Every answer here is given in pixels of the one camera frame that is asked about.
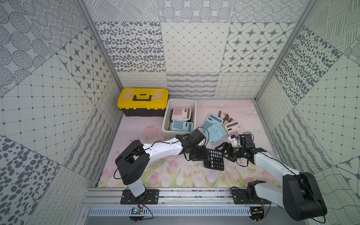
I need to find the light blue calculator back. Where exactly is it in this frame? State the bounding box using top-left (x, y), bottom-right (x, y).
top-left (202, 123), bottom-right (228, 145)

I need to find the light blue calculator face down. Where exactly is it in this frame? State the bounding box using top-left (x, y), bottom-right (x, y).
top-left (171, 120), bottom-right (194, 133)

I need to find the pink calculator face down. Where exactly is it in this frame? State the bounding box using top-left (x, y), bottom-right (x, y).
top-left (171, 107), bottom-right (192, 122)

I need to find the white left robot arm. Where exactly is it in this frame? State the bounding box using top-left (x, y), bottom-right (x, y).
top-left (115, 129), bottom-right (209, 198)

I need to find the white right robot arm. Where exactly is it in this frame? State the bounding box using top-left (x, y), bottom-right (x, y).
top-left (216, 133), bottom-right (327, 221)

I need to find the teal calculator face up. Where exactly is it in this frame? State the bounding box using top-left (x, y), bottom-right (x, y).
top-left (201, 113), bottom-right (224, 129)

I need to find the yellow and black toolbox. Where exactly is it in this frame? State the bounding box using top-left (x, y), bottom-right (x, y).
top-left (117, 88), bottom-right (169, 117)

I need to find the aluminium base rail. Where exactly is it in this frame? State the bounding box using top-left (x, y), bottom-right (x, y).
top-left (80, 188), bottom-right (276, 219)

